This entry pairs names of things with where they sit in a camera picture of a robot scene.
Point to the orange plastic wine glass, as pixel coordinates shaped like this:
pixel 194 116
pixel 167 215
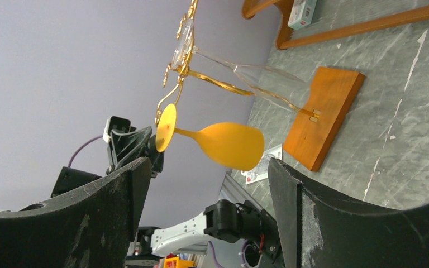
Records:
pixel 229 144

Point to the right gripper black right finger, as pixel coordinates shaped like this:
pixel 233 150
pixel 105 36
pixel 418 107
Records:
pixel 322 227

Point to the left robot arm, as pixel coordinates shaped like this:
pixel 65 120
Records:
pixel 225 220

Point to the small box on shelf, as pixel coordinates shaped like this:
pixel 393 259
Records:
pixel 301 14

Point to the gold wire wine glass rack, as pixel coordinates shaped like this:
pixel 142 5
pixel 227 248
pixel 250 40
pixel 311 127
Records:
pixel 331 94

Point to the wooden shelf rack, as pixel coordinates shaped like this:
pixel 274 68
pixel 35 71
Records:
pixel 338 19

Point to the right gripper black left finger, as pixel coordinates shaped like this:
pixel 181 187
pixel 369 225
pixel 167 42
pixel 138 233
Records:
pixel 89 226

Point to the packaged item on table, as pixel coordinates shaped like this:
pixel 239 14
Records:
pixel 260 171

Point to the clear wine glass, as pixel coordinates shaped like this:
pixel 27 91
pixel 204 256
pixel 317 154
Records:
pixel 261 79

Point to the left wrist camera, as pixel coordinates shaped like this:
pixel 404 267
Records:
pixel 120 125

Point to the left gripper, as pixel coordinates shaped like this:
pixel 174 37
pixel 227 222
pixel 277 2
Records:
pixel 124 148

